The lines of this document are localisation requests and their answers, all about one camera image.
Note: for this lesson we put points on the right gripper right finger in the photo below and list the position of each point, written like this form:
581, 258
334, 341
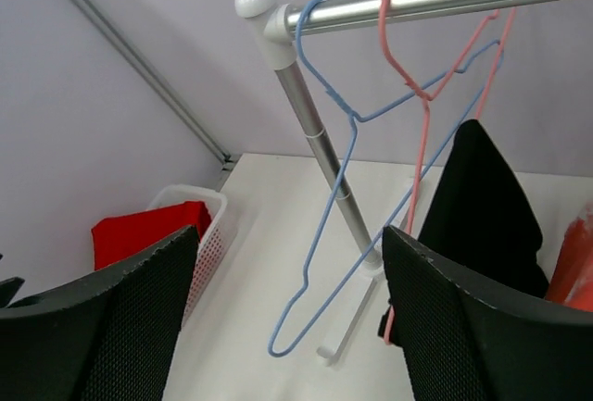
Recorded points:
467, 337

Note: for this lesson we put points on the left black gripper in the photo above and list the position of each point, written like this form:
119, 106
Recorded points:
8, 289

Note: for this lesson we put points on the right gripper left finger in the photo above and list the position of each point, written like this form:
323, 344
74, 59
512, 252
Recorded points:
109, 335

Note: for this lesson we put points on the red trousers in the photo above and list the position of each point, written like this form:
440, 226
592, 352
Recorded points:
117, 238

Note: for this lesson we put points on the black trousers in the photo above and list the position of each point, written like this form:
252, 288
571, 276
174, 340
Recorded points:
480, 216

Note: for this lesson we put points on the blue wire hanger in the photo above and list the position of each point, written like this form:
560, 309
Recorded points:
408, 201

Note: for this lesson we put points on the orange patterned garment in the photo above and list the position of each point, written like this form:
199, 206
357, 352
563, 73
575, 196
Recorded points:
571, 283

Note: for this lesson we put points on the white plastic basket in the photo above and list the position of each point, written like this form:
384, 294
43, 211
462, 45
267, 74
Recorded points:
213, 244

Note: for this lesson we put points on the metal clothes rack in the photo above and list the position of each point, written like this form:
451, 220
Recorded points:
274, 30

